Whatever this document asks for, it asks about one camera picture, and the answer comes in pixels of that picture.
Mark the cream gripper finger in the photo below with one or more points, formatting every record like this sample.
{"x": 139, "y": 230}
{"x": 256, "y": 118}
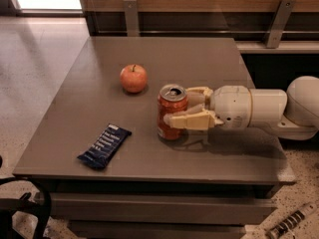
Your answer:
{"x": 195, "y": 118}
{"x": 199, "y": 96}

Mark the metal wall bracket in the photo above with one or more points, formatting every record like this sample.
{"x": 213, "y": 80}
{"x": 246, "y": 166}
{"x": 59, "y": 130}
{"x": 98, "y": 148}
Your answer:
{"x": 281, "y": 16}
{"x": 132, "y": 18}

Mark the red apple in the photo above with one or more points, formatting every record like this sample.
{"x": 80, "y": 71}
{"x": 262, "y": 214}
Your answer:
{"x": 133, "y": 78}

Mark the black chair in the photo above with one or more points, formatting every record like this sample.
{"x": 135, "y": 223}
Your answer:
{"x": 9, "y": 206}

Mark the blue rxbar blueberry wrapper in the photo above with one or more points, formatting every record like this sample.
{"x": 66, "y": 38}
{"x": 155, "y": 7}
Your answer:
{"x": 104, "y": 148}

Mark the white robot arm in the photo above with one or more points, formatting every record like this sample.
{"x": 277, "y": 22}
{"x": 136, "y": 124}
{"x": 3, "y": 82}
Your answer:
{"x": 291, "y": 114}

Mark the striped robot base part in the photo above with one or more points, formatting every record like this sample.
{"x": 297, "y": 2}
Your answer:
{"x": 292, "y": 221}

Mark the red coke can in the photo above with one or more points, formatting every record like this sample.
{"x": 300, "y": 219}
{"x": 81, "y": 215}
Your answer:
{"x": 172, "y": 98}

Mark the left metal wall bracket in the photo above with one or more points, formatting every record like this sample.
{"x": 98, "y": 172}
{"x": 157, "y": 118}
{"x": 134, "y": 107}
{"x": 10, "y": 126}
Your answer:
{"x": 132, "y": 18}

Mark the right metal wall bracket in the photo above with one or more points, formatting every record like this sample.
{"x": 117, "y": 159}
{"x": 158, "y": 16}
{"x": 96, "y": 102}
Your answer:
{"x": 281, "y": 16}

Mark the grey cabinet with drawers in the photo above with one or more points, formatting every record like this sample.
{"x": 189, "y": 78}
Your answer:
{"x": 207, "y": 185}

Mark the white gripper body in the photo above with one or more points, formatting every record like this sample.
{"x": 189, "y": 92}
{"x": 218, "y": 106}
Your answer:
{"x": 231, "y": 106}

